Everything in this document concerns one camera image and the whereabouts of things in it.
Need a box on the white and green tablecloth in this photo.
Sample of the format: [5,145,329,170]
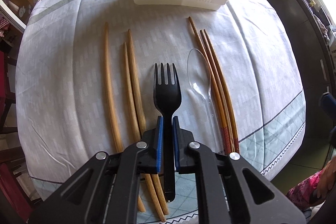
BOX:
[14,0,307,224]

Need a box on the person's right hand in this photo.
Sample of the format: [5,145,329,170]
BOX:
[315,163,336,199]

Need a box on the brown chopstick with red pattern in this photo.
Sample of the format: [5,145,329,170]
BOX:
[200,30,237,154]
[188,17,232,154]
[204,29,240,154]

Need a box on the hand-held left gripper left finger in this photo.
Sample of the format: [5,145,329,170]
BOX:
[28,116,164,224]

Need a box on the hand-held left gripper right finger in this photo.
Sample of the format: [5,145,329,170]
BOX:
[172,116,306,224]

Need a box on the light bamboo chopstick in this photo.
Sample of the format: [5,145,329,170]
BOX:
[123,42,146,213]
[127,29,170,223]
[104,22,124,154]

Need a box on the checkered cloth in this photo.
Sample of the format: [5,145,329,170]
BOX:
[0,15,12,39]

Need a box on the black plastic fork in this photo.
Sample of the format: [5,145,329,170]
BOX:
[154,63,181,202]

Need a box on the clear plastic spoon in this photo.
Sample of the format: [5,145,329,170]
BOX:
[187,48,223,154]

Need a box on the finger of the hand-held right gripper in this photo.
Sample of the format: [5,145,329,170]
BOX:
[318,93,336,116]

